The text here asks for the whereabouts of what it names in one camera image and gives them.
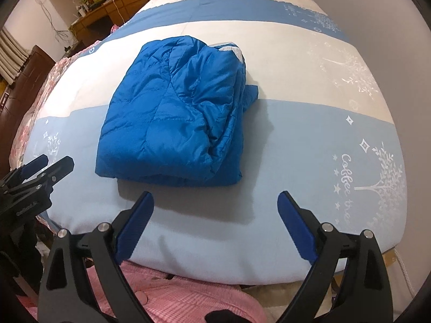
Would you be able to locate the window with blind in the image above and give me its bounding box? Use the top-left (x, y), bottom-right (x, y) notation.
top-left (0, 28), bottom-right (29, 86)

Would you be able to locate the pink checkered clothing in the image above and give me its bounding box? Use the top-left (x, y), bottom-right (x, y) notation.
top-left (19, 261), bottom-right (267, 322)

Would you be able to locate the white cord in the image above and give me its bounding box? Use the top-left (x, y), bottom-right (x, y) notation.
top-left (394, 248), bottom-right (416, 297)

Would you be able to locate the blue puffer jacket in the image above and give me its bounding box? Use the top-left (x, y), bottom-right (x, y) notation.
top-left (95, 36), bottom-right (259, 187)

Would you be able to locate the wooden desk with shelf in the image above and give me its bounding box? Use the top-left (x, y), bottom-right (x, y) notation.
top-left (49, 0), bottom-right (129, 45)

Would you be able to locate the cardboard box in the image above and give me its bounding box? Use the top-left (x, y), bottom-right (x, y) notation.
top-left (382, 249), bottom-right (397, 268)

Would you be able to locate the blue and white bedspread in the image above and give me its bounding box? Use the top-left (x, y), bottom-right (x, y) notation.
top-left (23, 0), bottom-right (407, 285)

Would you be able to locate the dark brown cabinet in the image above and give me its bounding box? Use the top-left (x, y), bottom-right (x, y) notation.
top-left (1, 45), bottom-right (55, 177)

